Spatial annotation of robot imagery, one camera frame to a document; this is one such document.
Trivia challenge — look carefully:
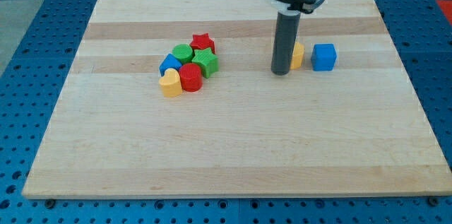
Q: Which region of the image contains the red star block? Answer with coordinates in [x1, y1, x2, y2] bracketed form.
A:
[189, 33, 215, 54]

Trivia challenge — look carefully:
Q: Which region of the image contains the blue cube block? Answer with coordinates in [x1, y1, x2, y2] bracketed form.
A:
[311, 43, 337, 71]

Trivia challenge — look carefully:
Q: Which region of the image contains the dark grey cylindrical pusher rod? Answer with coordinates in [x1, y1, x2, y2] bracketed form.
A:
[270, 13, 300, 76]

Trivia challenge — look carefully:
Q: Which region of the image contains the light wooden board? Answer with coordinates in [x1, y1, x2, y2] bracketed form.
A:
[22, 0, 451, 199]

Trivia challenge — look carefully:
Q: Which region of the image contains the green cylinder block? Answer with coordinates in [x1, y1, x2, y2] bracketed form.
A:
[172, 44, 194, 64]

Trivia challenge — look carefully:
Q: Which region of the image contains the yellow block behind rod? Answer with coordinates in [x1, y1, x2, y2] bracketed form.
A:
[290, 42, 304, 70]

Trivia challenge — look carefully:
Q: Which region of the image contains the green star block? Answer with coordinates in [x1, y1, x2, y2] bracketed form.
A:
[192, 47, 219, 78]

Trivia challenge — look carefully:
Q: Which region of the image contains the red cylinder block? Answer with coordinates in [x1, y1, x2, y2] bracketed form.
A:
[179, 63, 203, 92]

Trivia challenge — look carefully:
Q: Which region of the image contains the yellow heart block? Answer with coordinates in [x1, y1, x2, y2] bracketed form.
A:
[159, 68, 183, 98]

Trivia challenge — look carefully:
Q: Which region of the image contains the blue pentagon block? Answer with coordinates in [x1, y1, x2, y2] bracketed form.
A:
[159, 54, 182, 76]

